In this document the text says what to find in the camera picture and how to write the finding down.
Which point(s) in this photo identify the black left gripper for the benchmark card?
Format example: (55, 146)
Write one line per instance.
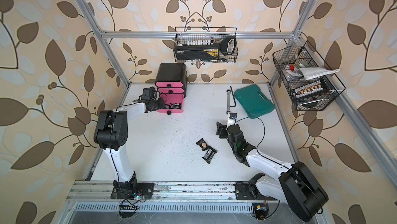
(162, 100)

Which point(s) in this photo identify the silver ratchet wrench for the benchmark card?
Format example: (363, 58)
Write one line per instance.
(228, 91)

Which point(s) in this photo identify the pink bottom drawer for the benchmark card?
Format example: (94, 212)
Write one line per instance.
(171, 98)

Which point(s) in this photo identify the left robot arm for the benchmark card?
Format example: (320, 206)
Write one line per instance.
(111, 134)

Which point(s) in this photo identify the pink drawer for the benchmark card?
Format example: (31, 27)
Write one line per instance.
(171, 98)
(169, 84)
(171, 90)

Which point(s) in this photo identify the black drawer cabinet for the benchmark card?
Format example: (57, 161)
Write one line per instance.
(173, 72)

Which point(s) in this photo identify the black hex key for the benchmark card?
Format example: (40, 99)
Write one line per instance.
(232, 98)

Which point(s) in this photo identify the white paper in basket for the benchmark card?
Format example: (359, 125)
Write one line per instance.
(311, 73)

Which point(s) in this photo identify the green plastic tool case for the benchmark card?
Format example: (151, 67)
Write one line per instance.
(253, 101)

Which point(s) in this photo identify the black yellow tool box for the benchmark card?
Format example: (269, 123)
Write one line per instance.
(214, 50)

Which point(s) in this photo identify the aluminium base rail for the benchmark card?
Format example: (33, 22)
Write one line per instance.
(163, 191)

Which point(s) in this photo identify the black cookie packet orange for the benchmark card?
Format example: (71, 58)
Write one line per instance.
(203, 144)

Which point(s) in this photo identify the back wire basket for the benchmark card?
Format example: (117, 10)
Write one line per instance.
(203, 32)

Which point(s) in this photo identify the drill bit set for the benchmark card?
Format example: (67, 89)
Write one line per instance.
(312, 89)

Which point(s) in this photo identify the right wire basket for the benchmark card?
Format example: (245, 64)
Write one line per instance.
(288, 60)

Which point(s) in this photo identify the wire basket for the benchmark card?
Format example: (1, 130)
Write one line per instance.
(288, 60)
(203, 32)

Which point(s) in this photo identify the pink top drawer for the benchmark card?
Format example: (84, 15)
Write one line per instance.
(169, 84)

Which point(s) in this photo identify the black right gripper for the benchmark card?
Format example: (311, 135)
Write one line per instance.
(222, 130)

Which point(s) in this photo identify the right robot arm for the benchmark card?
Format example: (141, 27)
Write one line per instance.
(293, 184)

